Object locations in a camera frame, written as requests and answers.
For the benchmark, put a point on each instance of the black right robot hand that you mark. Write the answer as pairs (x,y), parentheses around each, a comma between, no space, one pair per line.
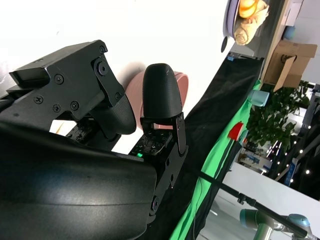
(62,187)

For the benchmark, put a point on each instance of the pink plastic bowl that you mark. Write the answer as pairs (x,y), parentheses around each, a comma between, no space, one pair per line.
(135,95)
(185,85)

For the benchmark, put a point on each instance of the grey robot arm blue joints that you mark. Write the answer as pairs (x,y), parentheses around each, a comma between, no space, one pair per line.
(252,217)

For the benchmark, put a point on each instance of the green cloth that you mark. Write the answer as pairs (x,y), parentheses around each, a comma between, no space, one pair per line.
(210,160)

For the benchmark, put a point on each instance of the black stand pole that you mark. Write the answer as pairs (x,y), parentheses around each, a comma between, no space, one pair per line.
(225,186)

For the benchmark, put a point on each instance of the black backdrop cloth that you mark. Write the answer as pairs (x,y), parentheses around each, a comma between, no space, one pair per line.
(212,112)

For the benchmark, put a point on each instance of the red small object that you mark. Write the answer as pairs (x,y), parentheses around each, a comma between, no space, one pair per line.
(236,131)

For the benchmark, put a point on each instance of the black table grommet hole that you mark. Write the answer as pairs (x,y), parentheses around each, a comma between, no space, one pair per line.
(225,44)

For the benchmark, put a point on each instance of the light blue cup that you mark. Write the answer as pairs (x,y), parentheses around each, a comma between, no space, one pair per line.
(260,98)

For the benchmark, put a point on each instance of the green leafy plant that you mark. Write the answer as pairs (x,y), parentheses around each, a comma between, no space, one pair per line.
(275,117)

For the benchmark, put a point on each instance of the light purple plate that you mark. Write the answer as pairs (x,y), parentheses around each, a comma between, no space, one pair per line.
(228,17)

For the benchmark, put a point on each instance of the beige bread roll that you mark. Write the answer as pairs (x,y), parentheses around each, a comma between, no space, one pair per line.
(247,32)

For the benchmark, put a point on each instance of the brown cardboard box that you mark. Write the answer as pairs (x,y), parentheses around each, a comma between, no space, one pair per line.
(277,65)

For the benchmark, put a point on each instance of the orange food piece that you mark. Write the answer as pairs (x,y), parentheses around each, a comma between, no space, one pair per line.
(247,7)

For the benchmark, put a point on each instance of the light wooden panel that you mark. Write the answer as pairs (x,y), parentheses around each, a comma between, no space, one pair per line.
(276,25)

